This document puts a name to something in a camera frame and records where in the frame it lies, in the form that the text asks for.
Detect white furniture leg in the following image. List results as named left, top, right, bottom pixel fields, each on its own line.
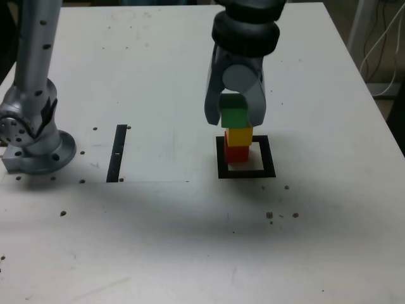
left=346, top=0, right=370, bottom=56

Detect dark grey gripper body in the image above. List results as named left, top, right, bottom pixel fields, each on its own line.
left=209, top=43, right=265, bottom=77

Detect red cube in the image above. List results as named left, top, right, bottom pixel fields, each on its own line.
left=224, top=138, right=250, bottom=165

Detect black tape square outline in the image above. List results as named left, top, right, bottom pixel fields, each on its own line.
left=215, top=135, right=277, bottom=180

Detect yellow cube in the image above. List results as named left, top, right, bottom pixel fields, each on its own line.
left=225, top=125, right=254, bottom=148

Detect green cube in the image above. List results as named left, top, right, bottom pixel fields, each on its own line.
left=219, top=94, right=249, bottom=129

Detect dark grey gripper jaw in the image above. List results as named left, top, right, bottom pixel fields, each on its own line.
left=204, top=67, right=227, bottom=127

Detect white cable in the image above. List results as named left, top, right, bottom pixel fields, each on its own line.
left=359, top=6, right=405, bottom=80
left=373, top=0, right=400, bottom=96

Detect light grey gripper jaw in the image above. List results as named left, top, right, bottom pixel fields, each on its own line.
left=222, top=63, right=268, bottom=128

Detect black tape strip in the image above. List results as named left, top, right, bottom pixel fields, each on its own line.
left=106, top=124, right=128, bottom=184

